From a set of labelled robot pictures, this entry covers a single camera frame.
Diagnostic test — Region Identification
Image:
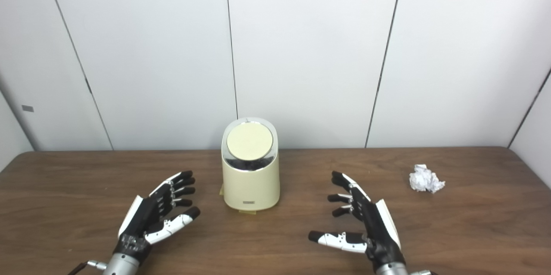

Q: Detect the white and black right hand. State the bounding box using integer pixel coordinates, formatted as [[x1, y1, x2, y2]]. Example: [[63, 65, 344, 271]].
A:
[[308, 171, 406, 272]]

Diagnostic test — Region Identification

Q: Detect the white and black left hand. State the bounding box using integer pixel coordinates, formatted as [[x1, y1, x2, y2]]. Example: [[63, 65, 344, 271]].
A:
[[113, 170, 201, 266]]

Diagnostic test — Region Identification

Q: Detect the white paper ball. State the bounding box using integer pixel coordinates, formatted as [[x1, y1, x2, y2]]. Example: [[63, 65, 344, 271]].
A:
[[409, 164, 446, 193]]

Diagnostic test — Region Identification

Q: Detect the cream-colored bin body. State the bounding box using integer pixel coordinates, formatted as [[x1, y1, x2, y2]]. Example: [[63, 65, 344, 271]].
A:
[[221, 117, 281, 212]]

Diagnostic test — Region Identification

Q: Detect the cream round bin lid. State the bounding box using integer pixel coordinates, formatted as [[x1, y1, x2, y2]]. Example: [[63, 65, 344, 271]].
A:
[[226, 122, 274, 160]]

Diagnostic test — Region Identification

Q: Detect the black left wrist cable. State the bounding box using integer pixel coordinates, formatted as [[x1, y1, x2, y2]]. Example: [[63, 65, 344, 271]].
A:
[[67, 260, 107, 275]]

